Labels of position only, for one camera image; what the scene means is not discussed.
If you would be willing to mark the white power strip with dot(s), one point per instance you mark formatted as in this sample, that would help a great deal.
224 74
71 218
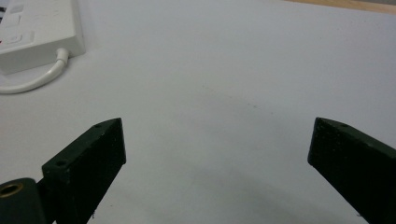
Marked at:
37 34

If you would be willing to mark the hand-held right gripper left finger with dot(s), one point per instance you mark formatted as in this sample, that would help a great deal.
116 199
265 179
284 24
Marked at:
82 174

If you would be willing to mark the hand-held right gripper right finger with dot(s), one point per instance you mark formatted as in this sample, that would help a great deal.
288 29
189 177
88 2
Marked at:
358 168

